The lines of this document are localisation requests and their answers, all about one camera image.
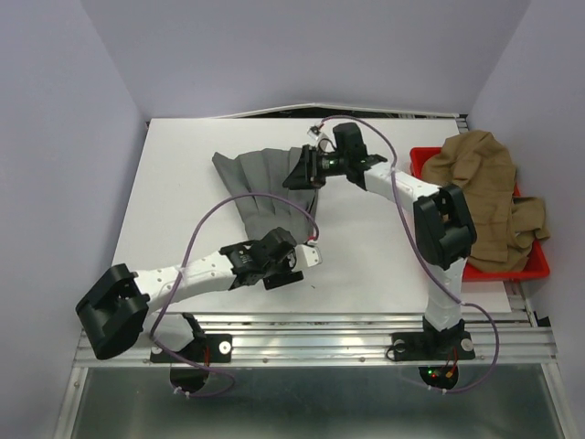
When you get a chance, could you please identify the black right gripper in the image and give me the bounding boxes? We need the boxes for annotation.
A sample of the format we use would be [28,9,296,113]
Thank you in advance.
[282,144,348,190]

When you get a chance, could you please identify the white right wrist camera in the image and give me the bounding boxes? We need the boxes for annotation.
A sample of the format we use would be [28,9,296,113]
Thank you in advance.
[307,125,331,151]

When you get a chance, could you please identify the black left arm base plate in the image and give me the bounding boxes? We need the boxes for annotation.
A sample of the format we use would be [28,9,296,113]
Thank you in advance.
[178,333,233,365]

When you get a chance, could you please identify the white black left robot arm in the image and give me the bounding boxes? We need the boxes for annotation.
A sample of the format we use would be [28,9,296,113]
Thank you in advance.
[75,228,322,360]

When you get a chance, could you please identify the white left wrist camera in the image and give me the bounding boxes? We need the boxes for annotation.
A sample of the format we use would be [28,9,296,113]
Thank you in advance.
[294,244,323,271]

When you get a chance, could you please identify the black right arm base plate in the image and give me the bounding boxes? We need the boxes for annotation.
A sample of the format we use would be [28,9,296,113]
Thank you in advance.
[385,332,476,362]

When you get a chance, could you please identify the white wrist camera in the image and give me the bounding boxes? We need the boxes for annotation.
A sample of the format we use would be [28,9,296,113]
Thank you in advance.
[307,125,331,151]
[294,244,323,271]

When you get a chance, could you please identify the aluminium rail frame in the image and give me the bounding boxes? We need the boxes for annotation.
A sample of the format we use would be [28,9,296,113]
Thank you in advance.
[53,269,578,439]

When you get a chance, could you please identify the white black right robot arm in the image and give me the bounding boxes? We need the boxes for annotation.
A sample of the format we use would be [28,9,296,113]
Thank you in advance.
[282,118,477,357]

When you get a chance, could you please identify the tan brown skirt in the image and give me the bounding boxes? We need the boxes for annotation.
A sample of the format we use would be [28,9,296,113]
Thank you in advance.
[421,130,550,273]

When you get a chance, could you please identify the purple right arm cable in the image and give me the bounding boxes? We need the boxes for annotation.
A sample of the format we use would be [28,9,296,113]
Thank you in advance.
[317,113,500,395]

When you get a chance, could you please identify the grey pleated skirt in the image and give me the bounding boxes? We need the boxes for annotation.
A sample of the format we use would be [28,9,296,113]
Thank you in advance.
[212,147,318,243]

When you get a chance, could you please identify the red plastic tray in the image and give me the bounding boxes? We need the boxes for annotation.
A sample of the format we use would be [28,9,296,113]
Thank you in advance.
[409,147,550,282]

